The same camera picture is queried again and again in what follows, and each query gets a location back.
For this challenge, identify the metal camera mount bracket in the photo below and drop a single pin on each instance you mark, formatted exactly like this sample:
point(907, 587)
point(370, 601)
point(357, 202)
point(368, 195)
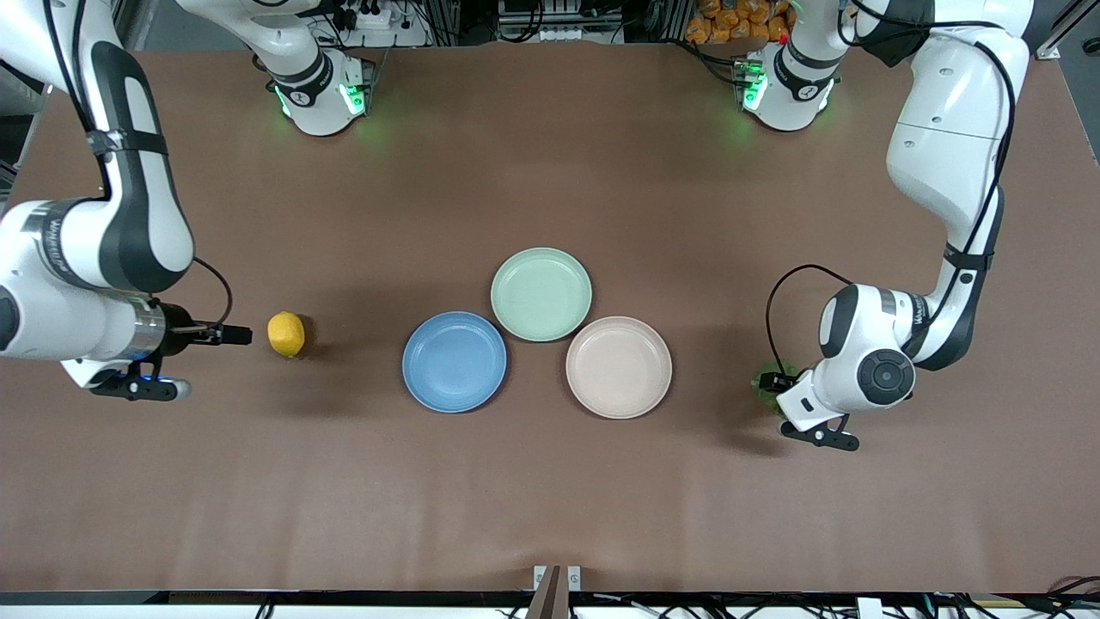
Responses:
point(557, 597)

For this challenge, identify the grey equipment rack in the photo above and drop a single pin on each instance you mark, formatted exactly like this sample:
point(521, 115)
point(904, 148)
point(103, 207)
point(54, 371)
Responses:
point(559, 21)

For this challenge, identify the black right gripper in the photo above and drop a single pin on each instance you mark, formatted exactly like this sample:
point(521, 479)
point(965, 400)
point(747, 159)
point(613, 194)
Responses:
point(179, 329)

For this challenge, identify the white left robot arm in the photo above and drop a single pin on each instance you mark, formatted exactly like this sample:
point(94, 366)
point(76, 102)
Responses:
point(945, 129)

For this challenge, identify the blue round plate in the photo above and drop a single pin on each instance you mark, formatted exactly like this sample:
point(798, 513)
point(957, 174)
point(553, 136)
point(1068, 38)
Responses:
point(454, 362)

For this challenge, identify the white power strip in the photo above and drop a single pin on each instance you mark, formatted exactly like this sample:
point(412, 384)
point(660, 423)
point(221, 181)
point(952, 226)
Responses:
point(378, 17)

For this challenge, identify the mint green round plate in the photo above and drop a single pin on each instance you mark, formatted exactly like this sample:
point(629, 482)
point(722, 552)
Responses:
point(541, 294)

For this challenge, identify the green lettuce leaf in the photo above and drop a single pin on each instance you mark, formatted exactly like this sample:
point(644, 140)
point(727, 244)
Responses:
point(760, 397)

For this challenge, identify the aluminium frame profile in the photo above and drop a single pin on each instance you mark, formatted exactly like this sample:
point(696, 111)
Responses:
point(1066, 30)

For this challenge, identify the bag of orange snacks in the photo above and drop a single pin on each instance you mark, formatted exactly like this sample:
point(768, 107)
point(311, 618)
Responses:
point(730, 21)

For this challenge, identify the brown table mat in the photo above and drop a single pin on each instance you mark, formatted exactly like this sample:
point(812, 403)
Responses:
point(430, 499)

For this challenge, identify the beige round plate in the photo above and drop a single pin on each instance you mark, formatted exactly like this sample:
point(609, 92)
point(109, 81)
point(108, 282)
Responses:
point(619, 367)

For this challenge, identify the yellow lemon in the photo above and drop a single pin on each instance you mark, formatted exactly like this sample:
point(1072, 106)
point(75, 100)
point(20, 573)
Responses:
point(285, 334)

